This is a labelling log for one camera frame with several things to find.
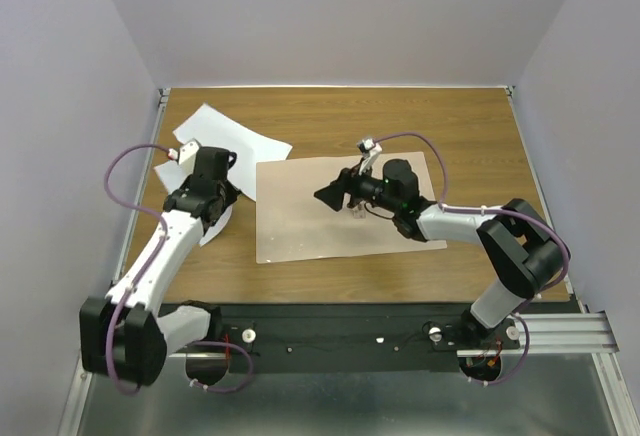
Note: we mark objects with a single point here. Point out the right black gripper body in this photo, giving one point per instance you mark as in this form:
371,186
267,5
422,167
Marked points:
367,188

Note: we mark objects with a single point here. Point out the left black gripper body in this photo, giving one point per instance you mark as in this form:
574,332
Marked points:
229,192

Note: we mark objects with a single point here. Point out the metal folder clip mechanism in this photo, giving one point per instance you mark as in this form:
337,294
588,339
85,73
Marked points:
358,210

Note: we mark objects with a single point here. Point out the white paper sheet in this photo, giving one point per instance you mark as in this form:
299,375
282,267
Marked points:
171,176
209,127

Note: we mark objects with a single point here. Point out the tan paper folder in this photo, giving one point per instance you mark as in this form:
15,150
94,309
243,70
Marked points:
292,225

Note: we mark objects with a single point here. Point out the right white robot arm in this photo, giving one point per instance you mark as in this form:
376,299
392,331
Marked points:
527,256

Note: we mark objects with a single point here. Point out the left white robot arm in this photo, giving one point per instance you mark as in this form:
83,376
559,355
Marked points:
122,334

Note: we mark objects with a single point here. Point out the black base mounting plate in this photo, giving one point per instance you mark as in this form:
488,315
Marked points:
348,338

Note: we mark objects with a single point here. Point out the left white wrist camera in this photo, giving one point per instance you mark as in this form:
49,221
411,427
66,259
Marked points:
185,156

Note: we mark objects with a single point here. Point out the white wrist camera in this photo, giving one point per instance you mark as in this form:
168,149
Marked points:
370,150
185,156

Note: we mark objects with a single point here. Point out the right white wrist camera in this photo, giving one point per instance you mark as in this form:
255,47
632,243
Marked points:
370,150

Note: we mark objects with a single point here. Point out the aluminium frame rail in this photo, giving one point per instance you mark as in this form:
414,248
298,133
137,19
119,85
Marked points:
570,333

